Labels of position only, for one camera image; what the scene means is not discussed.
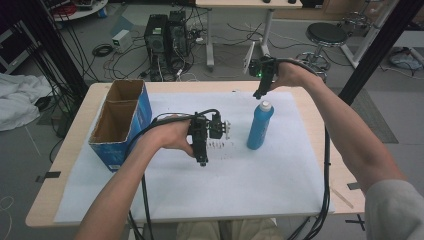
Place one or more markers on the round white table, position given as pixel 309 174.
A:
pixel 83 10

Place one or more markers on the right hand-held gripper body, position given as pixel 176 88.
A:
pixel 265 68

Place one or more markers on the white metal frame leg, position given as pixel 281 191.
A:
pixel 370 33

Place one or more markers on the blue and white bundle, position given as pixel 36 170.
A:
pixel 405 60

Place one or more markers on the black computer tower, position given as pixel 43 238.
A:
pixel 178 33
pixel 155 36

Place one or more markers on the person's left hand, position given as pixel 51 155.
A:
pixel 170 135

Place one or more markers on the person's right hand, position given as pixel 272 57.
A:
pixel 293 76

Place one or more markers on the dark shelf unit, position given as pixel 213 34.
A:
pixel 15 46

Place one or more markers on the grey floor mat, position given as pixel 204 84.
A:
pixel 370 116

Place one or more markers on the white desk with legs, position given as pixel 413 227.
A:
pixel 248 3

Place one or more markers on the white crumpled cloth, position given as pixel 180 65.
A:
pixel 20 100

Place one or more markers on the chrome stool base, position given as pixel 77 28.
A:
pixel 358 19

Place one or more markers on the blue cardboard box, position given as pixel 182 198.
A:
pixel 113 123

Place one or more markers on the blue bottle with white cap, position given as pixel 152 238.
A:
pixel 260 126

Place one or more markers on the black tape strip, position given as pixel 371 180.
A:
pixel 354 186
pixel 50 175

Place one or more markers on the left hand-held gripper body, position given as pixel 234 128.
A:
pixel 200 128

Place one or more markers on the small white box device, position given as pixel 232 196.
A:
pixel 121 40

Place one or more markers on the black round stool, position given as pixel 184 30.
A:
pixel 326 35

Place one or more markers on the person's legs in khaki trousers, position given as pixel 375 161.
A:
pixel 200 231

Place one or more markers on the grey sleeve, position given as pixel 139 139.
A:
pixel 396 213

